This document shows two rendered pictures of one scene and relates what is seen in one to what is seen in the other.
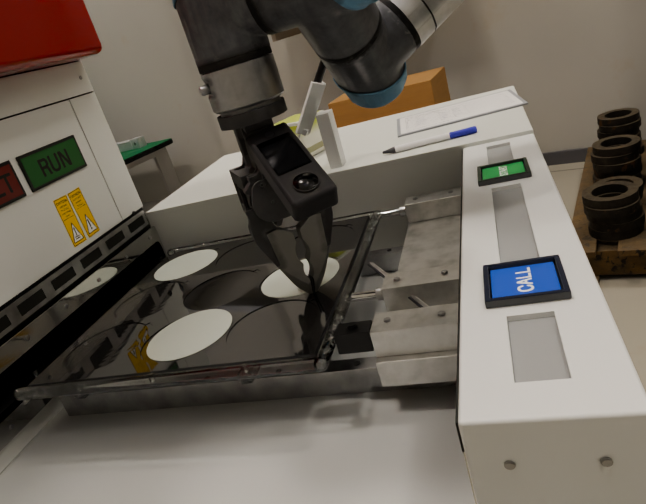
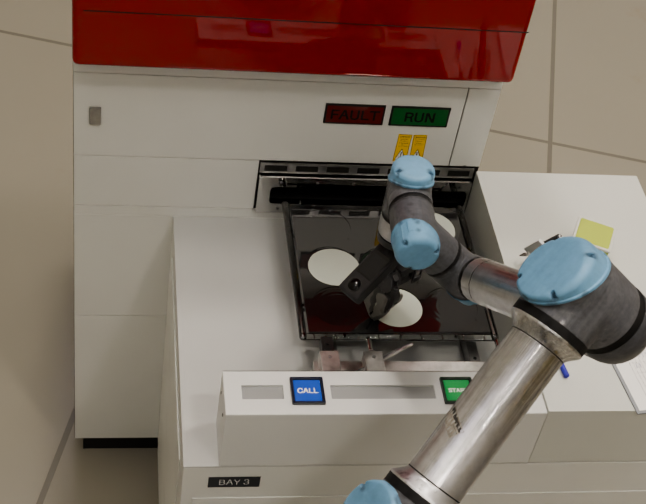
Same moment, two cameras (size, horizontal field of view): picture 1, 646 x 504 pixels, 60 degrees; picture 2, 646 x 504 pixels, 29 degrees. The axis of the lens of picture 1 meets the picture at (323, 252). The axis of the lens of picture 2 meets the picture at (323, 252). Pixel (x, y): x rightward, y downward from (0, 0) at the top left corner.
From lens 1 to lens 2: 193 cm
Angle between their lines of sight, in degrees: 51
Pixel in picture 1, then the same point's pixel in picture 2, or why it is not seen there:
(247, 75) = (385, 227)
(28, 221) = (372, 136)
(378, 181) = not seen: hidden behind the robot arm
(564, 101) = not seen: outside the picture
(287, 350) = (312, 319)
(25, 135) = (411, 97)
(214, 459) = (275, 313)
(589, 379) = (241, 403)
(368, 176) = not seen: hidden behind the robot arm
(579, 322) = (275, 405)
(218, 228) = (482, 230)
